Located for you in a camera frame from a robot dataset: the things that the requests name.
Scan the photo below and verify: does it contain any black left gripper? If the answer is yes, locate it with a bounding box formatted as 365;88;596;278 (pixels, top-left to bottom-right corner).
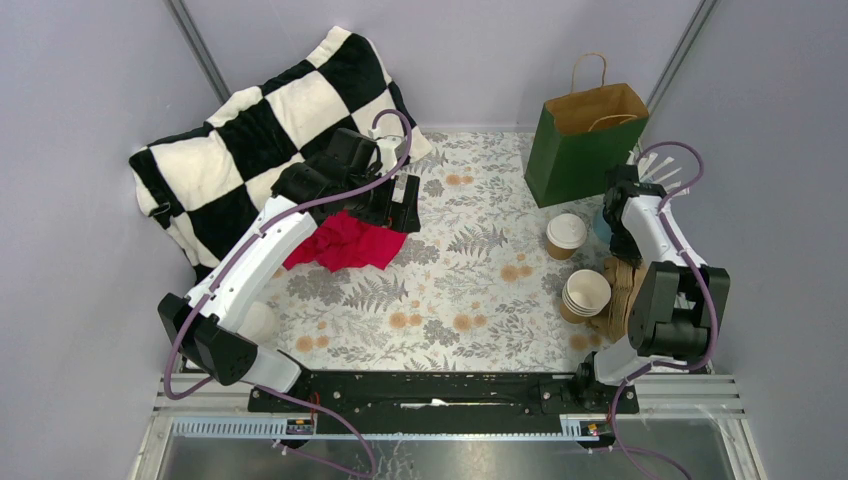
346;165;421;232

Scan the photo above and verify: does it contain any brown pulp cup carrier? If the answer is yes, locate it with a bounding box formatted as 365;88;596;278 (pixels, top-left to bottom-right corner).
588;257;648;343

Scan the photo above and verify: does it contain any brown paper coffee cup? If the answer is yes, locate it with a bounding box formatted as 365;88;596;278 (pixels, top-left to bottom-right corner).
546;213;588;260

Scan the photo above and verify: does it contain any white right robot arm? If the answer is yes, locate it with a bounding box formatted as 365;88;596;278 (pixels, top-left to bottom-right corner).
573;165;730;412

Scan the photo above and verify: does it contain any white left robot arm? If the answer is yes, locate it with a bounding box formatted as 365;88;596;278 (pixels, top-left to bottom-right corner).
157;128;420;411

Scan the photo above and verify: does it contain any stack of brown paper cups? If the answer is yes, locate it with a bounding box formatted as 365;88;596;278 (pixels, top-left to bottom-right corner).
560;269;612;324

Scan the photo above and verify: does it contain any red cloth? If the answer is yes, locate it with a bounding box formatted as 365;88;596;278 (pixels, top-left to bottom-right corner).
282;211;407;272

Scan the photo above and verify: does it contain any blue cup of straws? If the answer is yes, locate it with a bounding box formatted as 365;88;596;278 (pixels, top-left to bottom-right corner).
592;151;683;245

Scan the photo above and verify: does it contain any green paper bag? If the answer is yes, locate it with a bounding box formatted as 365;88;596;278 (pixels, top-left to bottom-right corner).
524;52;649;208

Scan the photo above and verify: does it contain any floral patterned table mat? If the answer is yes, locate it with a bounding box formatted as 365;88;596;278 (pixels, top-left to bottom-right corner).
256;133;609;372

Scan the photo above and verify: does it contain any black white checkered pillow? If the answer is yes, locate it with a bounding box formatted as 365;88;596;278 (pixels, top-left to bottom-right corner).
128;26;407;280

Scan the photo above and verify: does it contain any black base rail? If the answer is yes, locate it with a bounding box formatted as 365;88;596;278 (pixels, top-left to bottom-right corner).
248;365;639;436

